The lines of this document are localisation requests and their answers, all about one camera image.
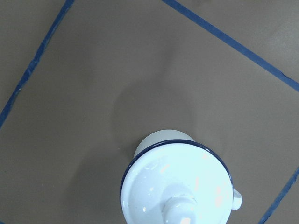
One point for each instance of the white enamel cup blue rim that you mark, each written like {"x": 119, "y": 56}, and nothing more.
{"x": 170, "y": 163}

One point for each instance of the white enamel cup lid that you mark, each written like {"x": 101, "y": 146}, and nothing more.
{"x": 138, "y": 208}

